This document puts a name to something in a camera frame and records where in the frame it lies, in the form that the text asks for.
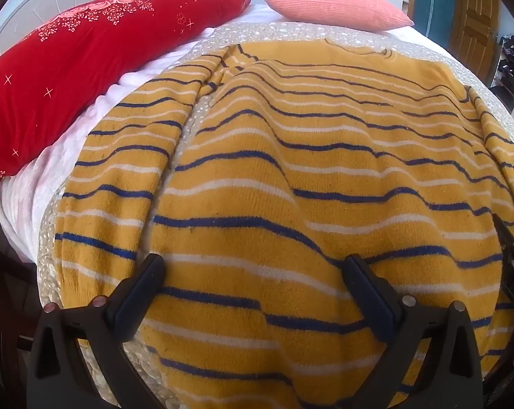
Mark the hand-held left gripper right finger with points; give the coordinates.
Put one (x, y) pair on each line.
(367, 289)

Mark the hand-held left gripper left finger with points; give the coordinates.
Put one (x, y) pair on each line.
(142, 283)

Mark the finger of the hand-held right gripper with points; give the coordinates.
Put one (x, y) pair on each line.
(505, 234)

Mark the yellow striped sweater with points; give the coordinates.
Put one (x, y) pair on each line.
(291, 187)

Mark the shelf with clothes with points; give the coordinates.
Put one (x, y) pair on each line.
(512, 64)

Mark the red floral pillow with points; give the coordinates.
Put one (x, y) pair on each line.
(82, 72)

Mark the wooden door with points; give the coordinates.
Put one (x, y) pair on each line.
(474, 12)

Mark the beige heart-print quilt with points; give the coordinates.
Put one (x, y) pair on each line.
(282, 32)

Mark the pink pillow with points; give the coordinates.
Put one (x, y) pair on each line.
(338, 4)

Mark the grey round headboard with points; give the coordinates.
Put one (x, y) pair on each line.
(39, 4)

